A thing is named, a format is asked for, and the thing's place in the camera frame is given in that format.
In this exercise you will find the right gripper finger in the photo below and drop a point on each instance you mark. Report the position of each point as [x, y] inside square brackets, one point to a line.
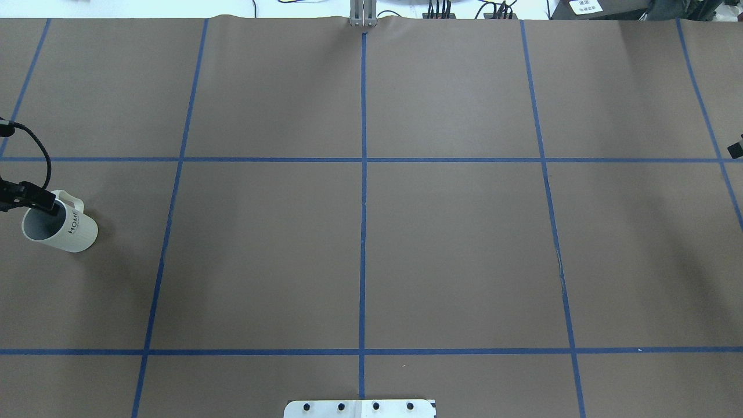
[735, 150]

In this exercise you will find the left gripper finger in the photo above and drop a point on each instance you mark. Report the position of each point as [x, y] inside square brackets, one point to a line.
[26, 194]

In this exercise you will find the white ceramic mug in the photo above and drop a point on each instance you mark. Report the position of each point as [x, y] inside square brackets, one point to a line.
[70, 229]

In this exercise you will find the black labelled box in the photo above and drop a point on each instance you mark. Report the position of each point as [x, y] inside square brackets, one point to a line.
[599, 10]

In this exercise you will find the brown paper table mat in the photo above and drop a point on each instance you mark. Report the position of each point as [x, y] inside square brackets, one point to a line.
[512, 218]

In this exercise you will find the black power strip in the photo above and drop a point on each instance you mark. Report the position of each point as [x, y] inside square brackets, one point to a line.
[439, 10]
[503, 11]

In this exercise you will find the white metal base plate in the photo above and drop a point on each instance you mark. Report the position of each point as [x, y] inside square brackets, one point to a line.
[361, 408]

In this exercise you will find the aluminium frame post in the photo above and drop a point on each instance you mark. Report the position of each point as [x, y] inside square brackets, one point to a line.
[363, 13]

